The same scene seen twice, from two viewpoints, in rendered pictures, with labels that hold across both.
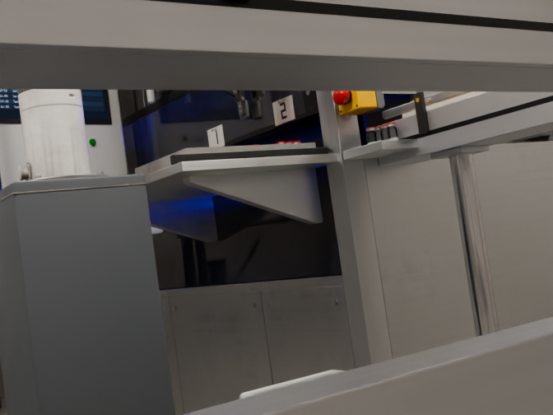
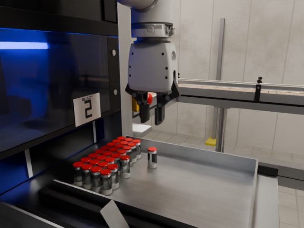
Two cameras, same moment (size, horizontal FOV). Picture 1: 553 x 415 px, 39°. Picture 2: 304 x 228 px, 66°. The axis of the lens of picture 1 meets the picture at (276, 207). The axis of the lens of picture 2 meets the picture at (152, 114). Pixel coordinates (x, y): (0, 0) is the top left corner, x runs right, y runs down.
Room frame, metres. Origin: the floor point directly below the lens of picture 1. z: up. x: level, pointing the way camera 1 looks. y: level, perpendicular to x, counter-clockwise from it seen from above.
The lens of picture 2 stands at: (2.03, 0.47, 1.15)
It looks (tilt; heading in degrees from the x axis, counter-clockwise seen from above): 16 degrees down; 241
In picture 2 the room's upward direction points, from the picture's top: straight up
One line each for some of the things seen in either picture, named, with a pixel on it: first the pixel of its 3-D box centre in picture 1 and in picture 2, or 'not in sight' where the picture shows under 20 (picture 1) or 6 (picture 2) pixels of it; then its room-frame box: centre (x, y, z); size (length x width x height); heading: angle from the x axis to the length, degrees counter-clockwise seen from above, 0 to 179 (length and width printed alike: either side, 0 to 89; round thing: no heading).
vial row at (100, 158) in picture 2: not in sight; (111, 160); (1.87, -0.01, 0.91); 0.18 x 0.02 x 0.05; 35
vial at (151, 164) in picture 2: not in sight; (152, 158); (1.78, 0.03, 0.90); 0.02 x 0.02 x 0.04
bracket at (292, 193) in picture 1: (256, 201); not in sight; (1.74, 0.04, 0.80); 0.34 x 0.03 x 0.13; 125
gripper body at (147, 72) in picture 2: not in sight; (152, 64); (1.78, 0.03, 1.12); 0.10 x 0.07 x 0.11; 125
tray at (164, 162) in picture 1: (225, 163); (164, 176); (1.79, 0.10, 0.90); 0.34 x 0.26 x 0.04; 125
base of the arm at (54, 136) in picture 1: (55, 140); not in sight; (1.50, 0.41, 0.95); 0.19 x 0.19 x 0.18
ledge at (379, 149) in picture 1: (385, 149); (125, 130); (1.72, -0.26, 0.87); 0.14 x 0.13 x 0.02; 125
